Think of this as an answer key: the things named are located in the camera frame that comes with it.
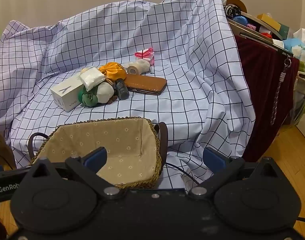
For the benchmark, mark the brown textured case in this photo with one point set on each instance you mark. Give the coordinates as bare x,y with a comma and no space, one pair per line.
146,83

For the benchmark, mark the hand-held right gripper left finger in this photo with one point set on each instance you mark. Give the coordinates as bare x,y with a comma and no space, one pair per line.
95,159

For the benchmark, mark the blue checked bed sheet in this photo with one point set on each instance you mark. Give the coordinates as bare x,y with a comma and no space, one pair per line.
182,85

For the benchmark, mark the white cardboard box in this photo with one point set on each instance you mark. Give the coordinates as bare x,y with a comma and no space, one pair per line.
65,93

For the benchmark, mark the dark red velvet cloth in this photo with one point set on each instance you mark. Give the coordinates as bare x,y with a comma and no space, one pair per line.
265,92

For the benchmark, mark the dark brown curved object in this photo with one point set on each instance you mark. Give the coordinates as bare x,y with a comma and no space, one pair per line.
1,150

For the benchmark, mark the white soft ball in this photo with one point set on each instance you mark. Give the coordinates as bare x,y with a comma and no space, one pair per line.
105,92

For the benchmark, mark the green plush toy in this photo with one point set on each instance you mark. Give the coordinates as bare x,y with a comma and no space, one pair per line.
87,97

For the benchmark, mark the white tissue packet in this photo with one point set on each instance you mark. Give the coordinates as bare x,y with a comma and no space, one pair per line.
91,78

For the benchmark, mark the white tissue paper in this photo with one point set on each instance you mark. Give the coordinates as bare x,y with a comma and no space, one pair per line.
302,34

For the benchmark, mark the brown round board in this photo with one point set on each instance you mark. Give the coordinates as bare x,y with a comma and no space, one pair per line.
234,1

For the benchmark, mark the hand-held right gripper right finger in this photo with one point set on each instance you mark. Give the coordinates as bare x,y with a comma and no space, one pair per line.
215,159

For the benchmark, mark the black white striped cloth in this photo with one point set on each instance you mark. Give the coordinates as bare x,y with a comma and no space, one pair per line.
232,11

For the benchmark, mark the yellow box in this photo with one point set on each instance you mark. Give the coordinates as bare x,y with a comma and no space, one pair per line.
268,20

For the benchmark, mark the beige tape roll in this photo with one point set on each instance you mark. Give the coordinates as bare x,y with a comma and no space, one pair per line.
133,70

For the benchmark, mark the white gauze bundle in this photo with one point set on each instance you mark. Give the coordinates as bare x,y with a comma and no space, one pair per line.
144,64

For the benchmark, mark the blue plastic bag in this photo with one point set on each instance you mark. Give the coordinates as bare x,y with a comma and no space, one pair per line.
292,44

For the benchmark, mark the woven basket with beige liner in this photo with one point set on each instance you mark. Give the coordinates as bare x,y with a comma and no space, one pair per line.
112,145

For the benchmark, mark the pink plastic packet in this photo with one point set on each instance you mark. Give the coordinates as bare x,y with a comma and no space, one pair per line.
145,54

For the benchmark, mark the pink toy block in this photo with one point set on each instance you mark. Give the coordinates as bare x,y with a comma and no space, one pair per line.
251,26

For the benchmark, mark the small brown beads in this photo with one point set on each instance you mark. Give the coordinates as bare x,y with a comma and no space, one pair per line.
112,100

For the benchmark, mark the grey bottle with black cap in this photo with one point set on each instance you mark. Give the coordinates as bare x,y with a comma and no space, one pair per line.
122,90

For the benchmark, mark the red toy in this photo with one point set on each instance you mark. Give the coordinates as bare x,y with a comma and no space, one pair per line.
266,34

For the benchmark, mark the dark green box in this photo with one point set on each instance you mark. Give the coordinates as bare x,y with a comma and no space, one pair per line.
284,31

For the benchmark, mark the clear storage bag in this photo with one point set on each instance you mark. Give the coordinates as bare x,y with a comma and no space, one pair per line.
302,97

